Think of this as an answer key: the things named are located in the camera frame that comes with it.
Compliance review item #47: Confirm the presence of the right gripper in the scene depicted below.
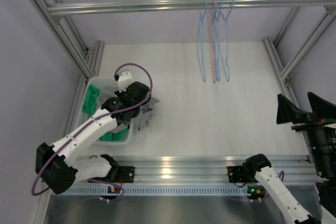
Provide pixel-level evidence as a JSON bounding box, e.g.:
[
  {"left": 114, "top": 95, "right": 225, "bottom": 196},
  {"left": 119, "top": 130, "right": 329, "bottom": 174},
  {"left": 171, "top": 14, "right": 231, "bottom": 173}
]
[{"left": 276, "top": 91, "right": 336, "bottom": 178}]

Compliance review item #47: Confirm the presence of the light blue wire hanger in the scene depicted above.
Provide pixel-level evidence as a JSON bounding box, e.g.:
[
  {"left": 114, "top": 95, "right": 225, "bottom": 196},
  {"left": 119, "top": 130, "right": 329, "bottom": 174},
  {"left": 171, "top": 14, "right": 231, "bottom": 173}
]
[{"left": 196, "top": 0, "right": 208, "bottom": 82}]

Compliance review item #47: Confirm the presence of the pink wire hanger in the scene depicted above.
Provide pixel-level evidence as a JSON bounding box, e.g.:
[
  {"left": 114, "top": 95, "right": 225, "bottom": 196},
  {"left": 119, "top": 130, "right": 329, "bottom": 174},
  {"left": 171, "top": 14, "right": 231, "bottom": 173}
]
[{"left": 207, "top": 0, "right": 217, "bottom": 83}]

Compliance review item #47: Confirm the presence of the grey tank top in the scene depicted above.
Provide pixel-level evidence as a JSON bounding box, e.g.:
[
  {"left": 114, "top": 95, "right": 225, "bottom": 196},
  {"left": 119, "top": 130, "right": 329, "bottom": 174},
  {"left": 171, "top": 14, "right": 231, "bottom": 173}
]
[
  {"left": 97, "top": 86, "right": 116, "bottom": 107},
  {"left": 115, "top": 97, "right": 160, "bottom": 132}
]

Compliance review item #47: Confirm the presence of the green tank top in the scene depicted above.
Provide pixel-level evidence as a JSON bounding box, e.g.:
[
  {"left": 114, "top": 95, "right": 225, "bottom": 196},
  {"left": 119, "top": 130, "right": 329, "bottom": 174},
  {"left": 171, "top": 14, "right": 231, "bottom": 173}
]
[{"left": 82, "top": 84, "right": 128, "bottom": 143}]

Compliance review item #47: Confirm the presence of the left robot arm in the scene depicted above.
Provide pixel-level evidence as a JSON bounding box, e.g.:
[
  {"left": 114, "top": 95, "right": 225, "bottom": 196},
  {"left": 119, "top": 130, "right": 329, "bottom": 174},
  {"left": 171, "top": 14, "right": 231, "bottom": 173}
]
[{"left": 35, "top": 81, "right": 153, "bottom": 195}]

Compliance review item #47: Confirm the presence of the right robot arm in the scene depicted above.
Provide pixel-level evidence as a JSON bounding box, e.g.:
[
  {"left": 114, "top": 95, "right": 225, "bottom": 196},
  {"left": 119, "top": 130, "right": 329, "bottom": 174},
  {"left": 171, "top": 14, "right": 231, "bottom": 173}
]
[{"left": 242, "top": 92, "right": 335, "bottom": 223}]

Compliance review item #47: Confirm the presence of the white plastic basket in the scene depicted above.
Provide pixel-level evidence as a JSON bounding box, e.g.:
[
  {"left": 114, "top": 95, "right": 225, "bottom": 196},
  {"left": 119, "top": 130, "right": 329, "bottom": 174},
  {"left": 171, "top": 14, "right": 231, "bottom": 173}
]
[{"left": 73, "top": 77, "right": 134, "bottom": 146}]

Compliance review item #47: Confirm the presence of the right aluminium frame strut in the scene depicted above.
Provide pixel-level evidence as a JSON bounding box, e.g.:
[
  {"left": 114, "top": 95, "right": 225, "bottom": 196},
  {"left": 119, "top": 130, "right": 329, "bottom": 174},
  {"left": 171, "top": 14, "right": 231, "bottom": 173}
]
[{"left": 262, "top": 0, "right": 336, "bottom": 162}]

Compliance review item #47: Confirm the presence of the aluminium frame strut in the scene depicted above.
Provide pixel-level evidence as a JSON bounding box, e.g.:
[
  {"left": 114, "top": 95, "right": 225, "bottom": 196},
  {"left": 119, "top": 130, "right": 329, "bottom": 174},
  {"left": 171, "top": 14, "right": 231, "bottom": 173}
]
[
  {"left": 29, "top": 0, "right": 105, "bottom": 80},
  {"left": 262, "top": 0, "right": 336, "bottom": 162}
]

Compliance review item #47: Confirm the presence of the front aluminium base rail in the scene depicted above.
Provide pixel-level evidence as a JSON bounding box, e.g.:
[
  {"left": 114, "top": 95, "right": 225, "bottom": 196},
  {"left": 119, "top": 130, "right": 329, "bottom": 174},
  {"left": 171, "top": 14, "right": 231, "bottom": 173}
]
[{"left": 113, "top": 155, "right": 319, "bottom": 185}]

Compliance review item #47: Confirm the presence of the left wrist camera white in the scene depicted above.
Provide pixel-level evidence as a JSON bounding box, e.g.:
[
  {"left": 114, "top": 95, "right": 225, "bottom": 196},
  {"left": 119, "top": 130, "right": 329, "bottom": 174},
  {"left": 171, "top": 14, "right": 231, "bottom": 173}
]
[{"left": 114, "top": 70, "right": 134, "bottom": 93}]

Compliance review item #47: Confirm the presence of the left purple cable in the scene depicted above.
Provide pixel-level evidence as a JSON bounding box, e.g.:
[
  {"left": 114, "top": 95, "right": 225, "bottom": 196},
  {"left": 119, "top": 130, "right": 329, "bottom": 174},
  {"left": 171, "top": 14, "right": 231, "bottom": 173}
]
[{"left": 31, "top": 62, "right": 154, "bottom": 204}]

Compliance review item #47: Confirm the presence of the grey slotted cable duct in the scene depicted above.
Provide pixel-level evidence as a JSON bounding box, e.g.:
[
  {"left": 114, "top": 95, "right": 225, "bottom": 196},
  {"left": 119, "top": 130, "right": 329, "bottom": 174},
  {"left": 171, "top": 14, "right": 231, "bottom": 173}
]
[{"left": 62, "top": 185, "right": 266, "bottom": 196}]

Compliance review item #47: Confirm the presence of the aluminium hanging rail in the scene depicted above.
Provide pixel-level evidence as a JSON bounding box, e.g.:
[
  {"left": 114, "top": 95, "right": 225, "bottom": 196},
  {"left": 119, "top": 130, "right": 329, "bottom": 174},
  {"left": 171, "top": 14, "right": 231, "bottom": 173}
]
[{"left": 47, "top": 0, "right": 335, "bottom": 16}]

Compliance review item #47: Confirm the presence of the left aluminium frame strut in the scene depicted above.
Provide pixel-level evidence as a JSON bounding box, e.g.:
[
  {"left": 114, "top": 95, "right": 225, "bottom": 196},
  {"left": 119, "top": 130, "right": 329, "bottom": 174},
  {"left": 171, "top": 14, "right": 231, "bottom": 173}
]
[{"left": 29, "top": 0, "right": 105, "bottom": 80}]

